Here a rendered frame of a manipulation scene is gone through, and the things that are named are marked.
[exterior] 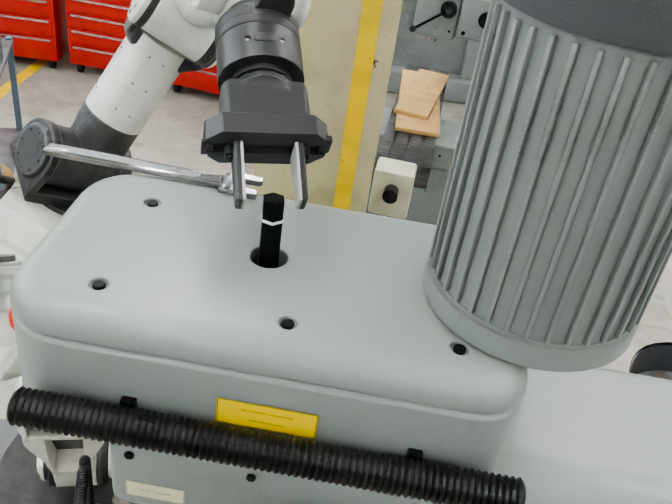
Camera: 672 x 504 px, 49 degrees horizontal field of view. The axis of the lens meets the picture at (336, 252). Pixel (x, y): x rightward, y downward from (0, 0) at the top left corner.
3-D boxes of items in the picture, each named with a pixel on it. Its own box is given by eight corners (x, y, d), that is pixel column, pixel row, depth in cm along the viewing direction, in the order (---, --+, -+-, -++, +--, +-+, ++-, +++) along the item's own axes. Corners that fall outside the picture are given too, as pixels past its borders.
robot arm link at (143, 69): (230, 8, 110) (152, 124, 117) (154, -45, 103) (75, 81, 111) (240, 33, 101) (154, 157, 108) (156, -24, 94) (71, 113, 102)
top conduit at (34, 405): (7, 433, 64) (2, 405, 62) (29, 399, 68) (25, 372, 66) (517, 527, 63) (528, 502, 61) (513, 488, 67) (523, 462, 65)
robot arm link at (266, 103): (320, 176, 77) (309, 83, 82) (340, 124, 69) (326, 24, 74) (198, 174, 74) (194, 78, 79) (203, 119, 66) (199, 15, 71)
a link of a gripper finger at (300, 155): (300, 196, 68) (294, 140, 71) (295, 212, 71) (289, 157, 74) (317, 196, 69) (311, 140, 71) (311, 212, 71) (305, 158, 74)
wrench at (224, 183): (38, 159, 81) (37, 152, 80) (55, 144, 84) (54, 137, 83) (254, 200, 79) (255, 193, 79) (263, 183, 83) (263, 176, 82)
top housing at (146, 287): (1, 429, 70) (-23, 297, 61) (106, 272, 91) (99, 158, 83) (491, 519, 69) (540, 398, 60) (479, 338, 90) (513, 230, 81)
